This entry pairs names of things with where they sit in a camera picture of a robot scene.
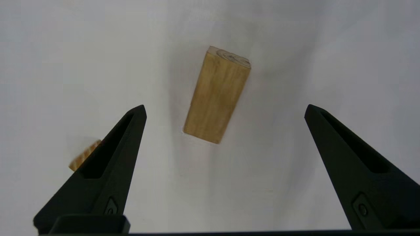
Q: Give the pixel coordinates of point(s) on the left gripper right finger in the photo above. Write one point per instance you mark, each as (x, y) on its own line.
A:
(364, 177)

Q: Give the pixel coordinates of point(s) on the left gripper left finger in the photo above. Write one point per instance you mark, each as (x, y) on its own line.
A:
(108, 177)

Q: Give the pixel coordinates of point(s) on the arched wooden building block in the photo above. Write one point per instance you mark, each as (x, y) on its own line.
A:
(216, 95)

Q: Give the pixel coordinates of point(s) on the triangular wooden building block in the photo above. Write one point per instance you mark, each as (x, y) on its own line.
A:
(83, 155)

